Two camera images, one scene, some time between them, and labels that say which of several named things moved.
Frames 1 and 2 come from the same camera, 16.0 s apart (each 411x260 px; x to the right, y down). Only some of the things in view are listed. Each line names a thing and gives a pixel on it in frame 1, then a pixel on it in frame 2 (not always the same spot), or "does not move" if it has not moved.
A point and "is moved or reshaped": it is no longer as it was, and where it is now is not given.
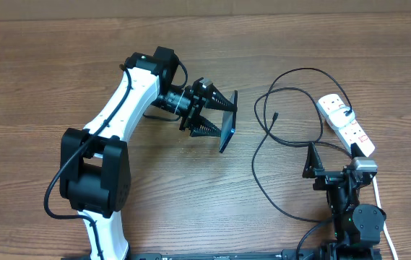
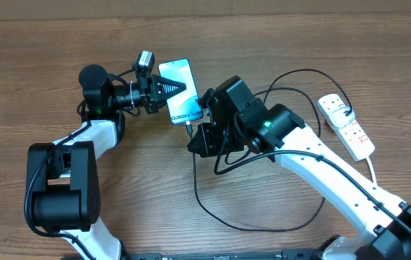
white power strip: [349, 133] does not move
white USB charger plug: [338, 118] does not move
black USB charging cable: [272, 121] is moved or reshaped
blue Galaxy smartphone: [228, 123] is moved or reshaped
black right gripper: [326, 178] to [206, 136]
